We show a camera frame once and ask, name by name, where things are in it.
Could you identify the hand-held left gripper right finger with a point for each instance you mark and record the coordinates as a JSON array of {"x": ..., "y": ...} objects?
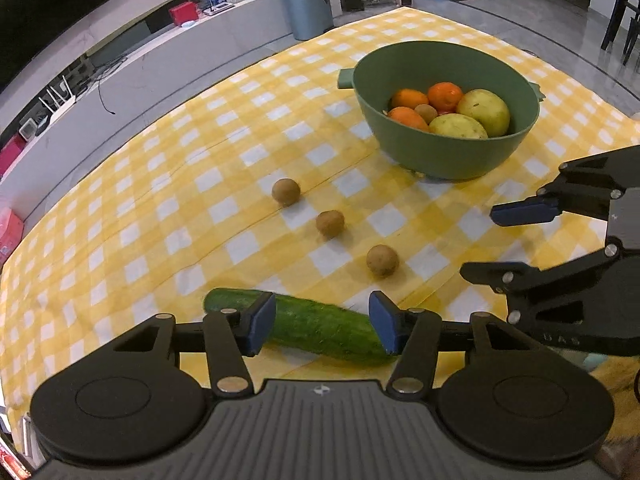
[{"x": 385, "y": 322}]

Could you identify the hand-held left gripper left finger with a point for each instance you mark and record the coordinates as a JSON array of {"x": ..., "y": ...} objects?
[{"x": 260, "y": 322}]

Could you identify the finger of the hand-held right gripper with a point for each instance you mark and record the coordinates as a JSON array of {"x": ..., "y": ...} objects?
[
  {"x": 525, "y": 211},
  {"x": 500, "y": 272}
]

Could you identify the green cucumber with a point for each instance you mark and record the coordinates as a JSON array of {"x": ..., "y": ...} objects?
[{"x": 320, "y": 325}]

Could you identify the brown longan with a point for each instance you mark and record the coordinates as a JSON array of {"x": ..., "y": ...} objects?
[
  {"x": 382, "y": 260},
  {"x": 286, "y": 192},
  {"x": 330, "y": 224},
  {"x": 426, "y": 111}
]

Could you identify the green colander bowl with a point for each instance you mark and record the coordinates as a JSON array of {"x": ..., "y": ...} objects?
[{"x": 450, "y": 155}]

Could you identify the red cherry tomato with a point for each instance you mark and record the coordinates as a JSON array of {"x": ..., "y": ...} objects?
[{"x": 446, "y": 112}]

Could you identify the small tangerine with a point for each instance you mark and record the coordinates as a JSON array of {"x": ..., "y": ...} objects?
[{"x": 445, "y": 95}]

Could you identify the large orange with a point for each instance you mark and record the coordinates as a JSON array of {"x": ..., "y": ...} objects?
[
  {"x": 407, "y": 97},
  {"x": 406, "y": 116}
]

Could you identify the yellow checkered tablecloth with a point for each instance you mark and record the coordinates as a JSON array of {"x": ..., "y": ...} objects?
[{"x": 175, "y": 210}]

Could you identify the dark wooden chair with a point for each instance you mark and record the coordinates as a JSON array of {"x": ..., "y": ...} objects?
[{"x": 622, "y": 5}]

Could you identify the pink storage box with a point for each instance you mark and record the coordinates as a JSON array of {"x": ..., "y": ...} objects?
[{"x": 9, "y": 235}]

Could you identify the white marble television cabinet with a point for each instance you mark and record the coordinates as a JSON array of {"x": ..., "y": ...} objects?
[{"x": 150, "y": 65}]

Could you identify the white router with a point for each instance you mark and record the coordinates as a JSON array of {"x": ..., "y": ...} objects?
[{"x": 57, "y": 105}]

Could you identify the magenta box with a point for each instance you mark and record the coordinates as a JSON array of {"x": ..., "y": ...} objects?
[{"x": 12, "y": 155}]

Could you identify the small white clock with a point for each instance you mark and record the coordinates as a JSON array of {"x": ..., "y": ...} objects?
[{"x": 30, "y": 128}]

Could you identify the blue grey trash can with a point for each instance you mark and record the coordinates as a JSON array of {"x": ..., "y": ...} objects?
[{"x": 305, "y": 5}]

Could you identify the white kitchen scale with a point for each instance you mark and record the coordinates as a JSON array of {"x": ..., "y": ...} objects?
[{"x": 219, "y": 9}]

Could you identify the red box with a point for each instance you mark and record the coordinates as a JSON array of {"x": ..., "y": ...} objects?
[{"x": 182, "y": 13}]

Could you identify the black television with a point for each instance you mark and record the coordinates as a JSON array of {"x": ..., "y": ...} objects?
[{"x": 50, "y": 0}]

